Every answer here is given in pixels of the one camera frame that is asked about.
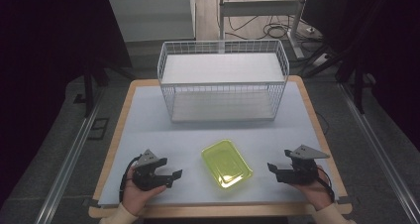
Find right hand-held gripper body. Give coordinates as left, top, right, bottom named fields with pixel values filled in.
left=275, top=144, right=331, bottom=186

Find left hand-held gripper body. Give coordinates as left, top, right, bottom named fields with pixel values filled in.
left=131, top=149, right=174, bottom=192

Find yellow-green plastic tray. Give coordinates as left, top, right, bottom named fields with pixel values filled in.
left=200, top=138, right=255, bottom=189

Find white wire two-tier rack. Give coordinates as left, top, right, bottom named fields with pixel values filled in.
left=157, top=39, right=291, bottom=123

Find person's left hand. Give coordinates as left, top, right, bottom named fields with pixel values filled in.
left=121, top=166, right=168, bottom=217

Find person's right hand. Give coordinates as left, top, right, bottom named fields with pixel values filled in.
left=292, top=165, right=335, bottom=212

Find pale grey table mat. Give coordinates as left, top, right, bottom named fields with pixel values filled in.
left=97, top=80, right=341, bottom=208

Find black floor plate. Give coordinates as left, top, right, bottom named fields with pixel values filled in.
left=86, top=117, right=111, bottom=141

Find black stand leg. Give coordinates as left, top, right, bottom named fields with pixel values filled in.
left=81, top=59, right=111, bottom=119
left=335, top=59, right=368, bottom=115

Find white power strip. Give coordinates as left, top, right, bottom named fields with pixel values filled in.
left=311, top=53, right=332, bottom=68

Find dark curtain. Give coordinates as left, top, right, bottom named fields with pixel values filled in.
left=0, top=0, right=133, bottom=205
left=301, top=0, right=420, bottom=153

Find white cabinet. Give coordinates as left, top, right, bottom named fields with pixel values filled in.
left=106, top=0, right=197, bottom=44

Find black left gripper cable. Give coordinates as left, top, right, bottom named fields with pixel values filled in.
left=118, top=155, right=143, bottom=202

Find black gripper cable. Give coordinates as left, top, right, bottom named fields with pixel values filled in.
left=316, top=166, right=337, bottom=202
left=118, top=155, right=143, bottom=202

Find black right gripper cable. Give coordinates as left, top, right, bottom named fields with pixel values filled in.
left=316, top=166, right=337, bottom=202

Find aluminium floor rail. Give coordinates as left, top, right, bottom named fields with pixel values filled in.
left=337, top=80, right=420, bottom=219
left=34, top=90, right=105, bottom=224

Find black floor cables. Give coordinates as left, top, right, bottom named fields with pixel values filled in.
left=226, top=15, right=323, bottom=43

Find white metal desk frame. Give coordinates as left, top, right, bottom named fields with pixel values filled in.
left=217, top=0, right=311, bottom=60

